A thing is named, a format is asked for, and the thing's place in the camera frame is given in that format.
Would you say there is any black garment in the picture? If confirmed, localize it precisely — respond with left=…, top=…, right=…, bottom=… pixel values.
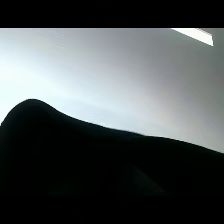
left=0, top=98, right=224, bottom=197

